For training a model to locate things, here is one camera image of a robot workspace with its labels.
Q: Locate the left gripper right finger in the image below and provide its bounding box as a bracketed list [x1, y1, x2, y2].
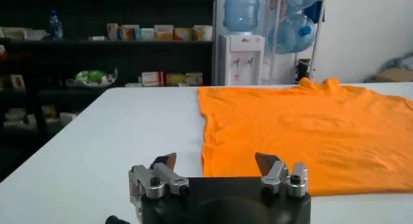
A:
[254, 152, 310, 199]

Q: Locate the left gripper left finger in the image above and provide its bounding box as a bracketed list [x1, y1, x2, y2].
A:
[128, 152, 190, 215]

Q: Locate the orange t-shirt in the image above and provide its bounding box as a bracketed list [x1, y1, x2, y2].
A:
[196, 77, 413, 196]

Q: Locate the grey clothes pile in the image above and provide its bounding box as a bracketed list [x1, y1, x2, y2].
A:
[379, 52, 413, 72]

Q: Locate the yellow green medicine box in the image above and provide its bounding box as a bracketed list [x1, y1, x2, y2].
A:
[165, 72, 187, 87]

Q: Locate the red white medicine box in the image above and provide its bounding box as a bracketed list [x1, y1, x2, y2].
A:
[141, 71, 165, 88]

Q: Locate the black folded tripod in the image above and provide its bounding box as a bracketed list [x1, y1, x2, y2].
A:
[294, 58, 311, 83]

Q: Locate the white metal jug rack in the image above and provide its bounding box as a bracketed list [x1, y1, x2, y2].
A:
[261, 0, 327, 85]

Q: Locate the white water dispenser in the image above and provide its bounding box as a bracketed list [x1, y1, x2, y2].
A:
[216, 34, 266, 87]

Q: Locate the bowl with green vegetables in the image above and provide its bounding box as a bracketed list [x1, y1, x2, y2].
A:
[65, 68, 119, 88]

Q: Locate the black shelf unit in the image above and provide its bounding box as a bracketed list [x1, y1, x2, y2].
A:
[0, 0, 216, 142]

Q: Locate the white teal medicine box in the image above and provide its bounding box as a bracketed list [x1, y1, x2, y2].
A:
[139, 27, 156, 41]

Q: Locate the orange white medicine box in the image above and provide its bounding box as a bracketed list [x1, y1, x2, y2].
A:
[119, 25, 140, 41]

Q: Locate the pink medicine box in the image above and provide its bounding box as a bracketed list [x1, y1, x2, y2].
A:
[106, 23, 119, 41]

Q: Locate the open brown cardboard box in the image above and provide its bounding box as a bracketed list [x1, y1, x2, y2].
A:
[374, 67, 413, 83]

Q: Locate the small tan box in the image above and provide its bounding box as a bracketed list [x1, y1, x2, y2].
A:
[9, 74, 26, 91]

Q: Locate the blue plastic bottle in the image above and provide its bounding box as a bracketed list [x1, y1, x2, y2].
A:
[48, 8, 65, 41]

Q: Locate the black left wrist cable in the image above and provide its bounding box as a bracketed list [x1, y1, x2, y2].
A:
[105, 214, 130, 224]

